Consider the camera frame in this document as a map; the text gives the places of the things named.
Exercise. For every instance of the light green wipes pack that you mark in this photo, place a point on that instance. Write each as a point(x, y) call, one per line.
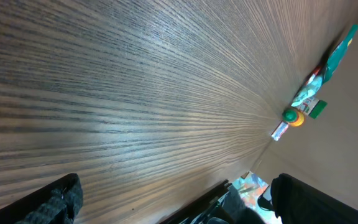
point(308, 91)

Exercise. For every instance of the red sauce bottle green cap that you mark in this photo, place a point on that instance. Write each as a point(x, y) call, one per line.
point(293, 117)

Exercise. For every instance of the red small box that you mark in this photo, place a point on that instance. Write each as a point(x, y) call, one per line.
point(279, 130)

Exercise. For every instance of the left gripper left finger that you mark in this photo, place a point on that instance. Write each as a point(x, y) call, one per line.
point(58, 202)

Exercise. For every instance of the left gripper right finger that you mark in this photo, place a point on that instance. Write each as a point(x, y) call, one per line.
point(296, 202)

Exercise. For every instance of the green lid small jar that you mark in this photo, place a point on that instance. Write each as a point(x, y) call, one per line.
point(312, 107)

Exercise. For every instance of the green 3M glove packet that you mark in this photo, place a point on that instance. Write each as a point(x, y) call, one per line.
point(338, 54)

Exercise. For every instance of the red snack packet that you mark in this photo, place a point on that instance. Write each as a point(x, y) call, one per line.
point(313, 75)

